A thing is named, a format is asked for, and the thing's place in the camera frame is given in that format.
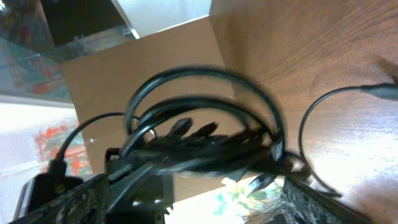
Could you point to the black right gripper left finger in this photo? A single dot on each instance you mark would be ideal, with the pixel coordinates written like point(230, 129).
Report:
point(86, 203)

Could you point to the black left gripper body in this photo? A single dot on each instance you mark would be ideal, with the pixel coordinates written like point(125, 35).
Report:
point(137, 195)

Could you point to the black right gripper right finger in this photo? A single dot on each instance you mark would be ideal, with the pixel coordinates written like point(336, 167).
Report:
point(300, 204)

